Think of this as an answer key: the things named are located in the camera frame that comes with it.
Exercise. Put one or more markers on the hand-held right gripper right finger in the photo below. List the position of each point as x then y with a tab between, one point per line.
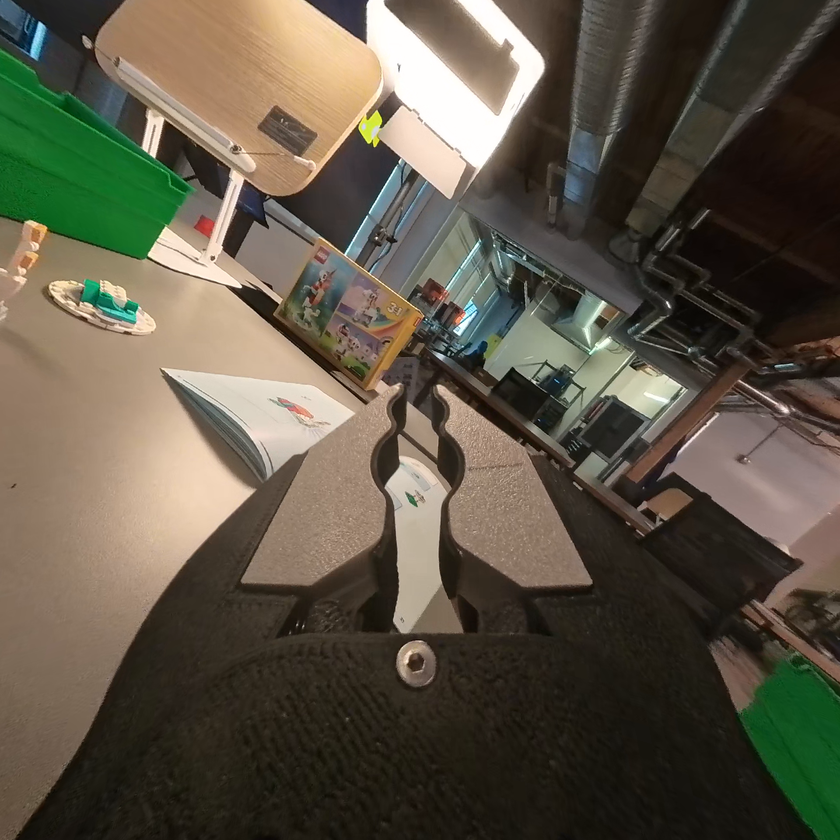
518	518

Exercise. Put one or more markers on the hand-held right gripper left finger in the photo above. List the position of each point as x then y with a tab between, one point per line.
315	518

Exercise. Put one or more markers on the yellow lego box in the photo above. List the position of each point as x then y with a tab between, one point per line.
341	308

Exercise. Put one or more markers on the round white teal lego build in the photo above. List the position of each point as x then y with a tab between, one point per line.
111	305

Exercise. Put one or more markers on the white orange lego figure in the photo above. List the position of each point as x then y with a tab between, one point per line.
26	246

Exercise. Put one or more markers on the long wooden table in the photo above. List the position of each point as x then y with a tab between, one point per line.
525	426

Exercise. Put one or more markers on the open instruction booklet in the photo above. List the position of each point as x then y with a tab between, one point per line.
262	407

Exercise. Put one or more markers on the black crate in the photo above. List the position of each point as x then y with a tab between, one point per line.
715	558

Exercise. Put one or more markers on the small red object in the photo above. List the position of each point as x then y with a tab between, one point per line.
205	225

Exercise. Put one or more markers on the dark blue monitor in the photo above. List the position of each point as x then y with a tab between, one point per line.
253	207

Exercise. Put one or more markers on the metal light stand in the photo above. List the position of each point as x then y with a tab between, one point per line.
394	203

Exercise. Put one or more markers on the green plastic bin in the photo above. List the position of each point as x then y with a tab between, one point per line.
800	735
65	164

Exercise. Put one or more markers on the white light panel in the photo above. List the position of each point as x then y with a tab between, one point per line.
499	131

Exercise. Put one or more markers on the yellow tag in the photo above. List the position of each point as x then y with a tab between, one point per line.
369	128

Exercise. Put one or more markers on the wooden tilting book stand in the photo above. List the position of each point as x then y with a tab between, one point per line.
229	65

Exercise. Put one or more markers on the metal ventilation duct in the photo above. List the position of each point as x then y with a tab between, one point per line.
722	85
610	98

